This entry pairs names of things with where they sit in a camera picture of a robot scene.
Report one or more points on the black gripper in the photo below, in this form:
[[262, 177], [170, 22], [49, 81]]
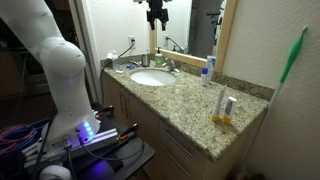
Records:
[[157, 9]]

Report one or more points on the beige vanity cabinet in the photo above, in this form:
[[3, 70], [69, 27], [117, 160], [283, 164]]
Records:
[[140, 113]]

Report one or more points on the small blue toiletry item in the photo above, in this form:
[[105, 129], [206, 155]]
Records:
[[129, 66]]

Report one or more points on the tall white tube orange cap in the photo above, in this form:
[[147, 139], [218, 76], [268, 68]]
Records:
[[219, 105]]

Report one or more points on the green hand soap bottle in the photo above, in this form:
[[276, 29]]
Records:
[[159, 59]]

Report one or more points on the black cart top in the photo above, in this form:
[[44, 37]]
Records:
[[133, 156]]

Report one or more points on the white oval sink basin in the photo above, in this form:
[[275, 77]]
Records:
[[153, 78]]

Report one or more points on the white wall outlet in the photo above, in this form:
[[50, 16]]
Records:
[[132, 41]]

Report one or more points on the wooden framed wall mirror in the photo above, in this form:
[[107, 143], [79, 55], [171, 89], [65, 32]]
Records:
[[203, 30]]

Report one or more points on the blue and white tube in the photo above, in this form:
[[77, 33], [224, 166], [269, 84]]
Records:
[[210, 66]]

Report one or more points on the chrome faucet spout body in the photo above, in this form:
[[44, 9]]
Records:
[[173, 67]]

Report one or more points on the small white bottle blue cap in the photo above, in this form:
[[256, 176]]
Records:
[[204, 77]]

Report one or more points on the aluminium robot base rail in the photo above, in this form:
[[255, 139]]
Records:
[[100, 140]]

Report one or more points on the short white tube orange cap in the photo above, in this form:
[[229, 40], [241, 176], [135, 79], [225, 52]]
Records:
[[229, 110]]

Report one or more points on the black orange clamp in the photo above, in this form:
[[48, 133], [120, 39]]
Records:
[[105, 110], [128, 131]]

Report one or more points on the clear plastic water bottle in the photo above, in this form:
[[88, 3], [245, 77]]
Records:
[[117, 63]]

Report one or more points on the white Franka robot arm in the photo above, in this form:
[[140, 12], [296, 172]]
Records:
[[63, 66]]

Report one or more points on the metal cup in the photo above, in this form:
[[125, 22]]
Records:
[[145, 60]]

